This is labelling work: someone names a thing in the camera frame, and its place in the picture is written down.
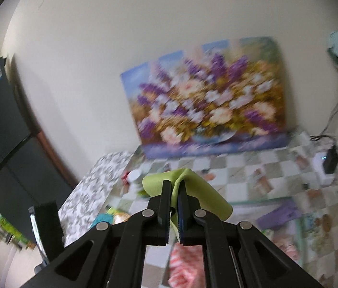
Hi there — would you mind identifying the purple tissue packet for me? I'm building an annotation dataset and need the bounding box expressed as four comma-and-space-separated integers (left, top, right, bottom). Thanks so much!
257, 199, 302, 229

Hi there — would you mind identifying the white power strip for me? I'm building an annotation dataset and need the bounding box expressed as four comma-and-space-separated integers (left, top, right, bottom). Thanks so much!
312, 152, 335, 187

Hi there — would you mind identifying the pink floral scrunchie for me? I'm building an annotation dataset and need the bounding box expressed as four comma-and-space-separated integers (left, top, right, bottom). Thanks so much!
273, 235, 300, 261

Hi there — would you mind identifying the black power adapter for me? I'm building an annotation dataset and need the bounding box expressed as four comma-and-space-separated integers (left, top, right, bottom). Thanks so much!
323, 145, 338, 174

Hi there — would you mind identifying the smartphone on stand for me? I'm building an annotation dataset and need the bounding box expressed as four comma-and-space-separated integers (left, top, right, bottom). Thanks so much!
28, 202, 64, 274

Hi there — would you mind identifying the pink white knitted cloth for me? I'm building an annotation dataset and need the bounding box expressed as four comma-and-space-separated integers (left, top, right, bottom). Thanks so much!
168, 242, 206, 288

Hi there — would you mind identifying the white tray teal rim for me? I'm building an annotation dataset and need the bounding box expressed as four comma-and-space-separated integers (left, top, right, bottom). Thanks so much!
227, 197, 306, 266

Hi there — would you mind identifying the teal plastic case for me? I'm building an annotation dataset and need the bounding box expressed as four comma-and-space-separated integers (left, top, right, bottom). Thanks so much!
91, 213, 114, 228

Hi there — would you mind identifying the white green pill bottle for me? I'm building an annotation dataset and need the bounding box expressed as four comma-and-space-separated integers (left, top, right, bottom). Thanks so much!
127, 169, 143, 186

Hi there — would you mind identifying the grey floral blanket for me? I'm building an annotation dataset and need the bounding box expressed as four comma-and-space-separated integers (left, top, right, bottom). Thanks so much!
58, 151, 132, 246

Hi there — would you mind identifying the floral oil painting canvas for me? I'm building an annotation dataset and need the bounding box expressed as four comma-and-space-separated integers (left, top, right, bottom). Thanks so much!
121, 36, 288, 159

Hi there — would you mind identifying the lime green cloth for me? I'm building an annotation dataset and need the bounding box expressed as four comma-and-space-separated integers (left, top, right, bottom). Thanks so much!
142, 167, 234, 241

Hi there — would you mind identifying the black cable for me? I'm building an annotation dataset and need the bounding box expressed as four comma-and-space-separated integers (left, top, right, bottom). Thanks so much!
309, 98, 338, 148

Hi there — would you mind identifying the black refrigerator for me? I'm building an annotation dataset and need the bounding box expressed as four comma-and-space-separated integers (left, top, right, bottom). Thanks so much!
0, 57, 72, 241

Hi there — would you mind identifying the patterned checkered tablecloth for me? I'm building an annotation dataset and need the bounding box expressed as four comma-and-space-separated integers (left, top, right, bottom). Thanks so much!
102, 130, 338, 288

